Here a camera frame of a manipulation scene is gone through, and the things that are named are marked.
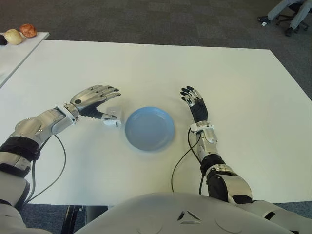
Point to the dark purple fruit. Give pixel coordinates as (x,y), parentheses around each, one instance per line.
(3,40)

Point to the white side table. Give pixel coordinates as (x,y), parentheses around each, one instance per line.
(19,53)

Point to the seated person grey trousers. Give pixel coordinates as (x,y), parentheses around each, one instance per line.
(276,11)

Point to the black office chair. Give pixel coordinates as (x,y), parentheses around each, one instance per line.
(284,16)

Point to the blue round plate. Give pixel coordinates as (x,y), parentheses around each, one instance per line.
(149,129)

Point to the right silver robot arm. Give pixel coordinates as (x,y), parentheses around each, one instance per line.
(208,139)

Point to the reddish brown bread roll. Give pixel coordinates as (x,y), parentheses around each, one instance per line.
(28,30)

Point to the black table leg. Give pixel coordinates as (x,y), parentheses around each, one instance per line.
(70,219)

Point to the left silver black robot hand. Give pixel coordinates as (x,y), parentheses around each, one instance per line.
(86,97)

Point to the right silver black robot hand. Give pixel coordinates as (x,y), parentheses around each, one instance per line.
(200,109)

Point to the white charger block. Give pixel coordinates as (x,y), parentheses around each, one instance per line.
(114,111)

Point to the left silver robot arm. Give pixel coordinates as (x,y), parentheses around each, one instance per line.
(39,126)

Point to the grey robot torso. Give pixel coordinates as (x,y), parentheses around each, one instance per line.
(170,214)

